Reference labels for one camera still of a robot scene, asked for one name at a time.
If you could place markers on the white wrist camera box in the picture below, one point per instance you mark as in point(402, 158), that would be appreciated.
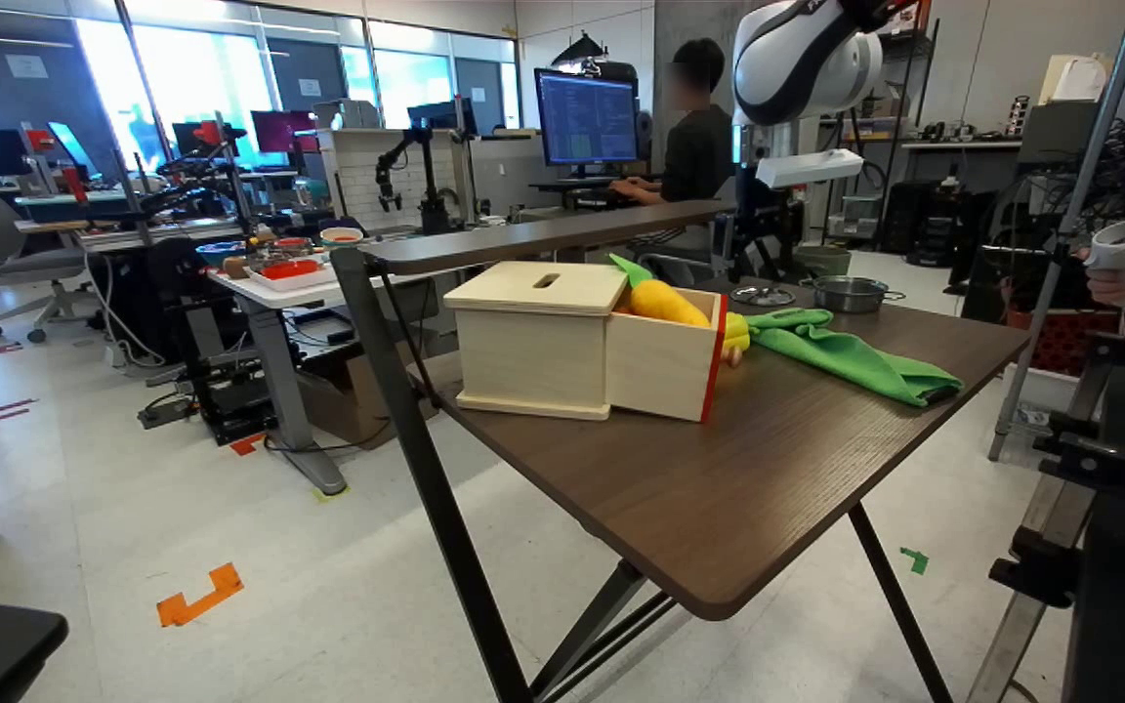
point(811, 169)

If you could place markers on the wooden box with red drawer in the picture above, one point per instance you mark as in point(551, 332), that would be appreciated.
point(570, 343)

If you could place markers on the white desk with clutter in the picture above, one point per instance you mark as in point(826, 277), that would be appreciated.
point(264, 301)

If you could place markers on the small steel pot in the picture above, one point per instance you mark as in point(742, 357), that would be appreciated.
point(852, 293)

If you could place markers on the small yellow toy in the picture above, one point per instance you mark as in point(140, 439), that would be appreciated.
point(736, 339)

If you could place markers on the green cloth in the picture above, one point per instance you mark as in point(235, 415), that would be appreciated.
point(811, 339)

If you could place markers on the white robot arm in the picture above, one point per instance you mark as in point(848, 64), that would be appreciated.
point(808, 57)

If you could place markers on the brown folding table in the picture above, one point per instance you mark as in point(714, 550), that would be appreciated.
point(704, 518)

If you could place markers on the yellow plush toy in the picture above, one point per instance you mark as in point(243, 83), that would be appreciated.
point(656, 297)

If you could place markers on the computer monitor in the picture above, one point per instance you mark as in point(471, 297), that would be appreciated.
point(587, 124)

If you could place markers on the seated person in black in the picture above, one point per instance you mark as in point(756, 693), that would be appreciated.
point(699, 152)

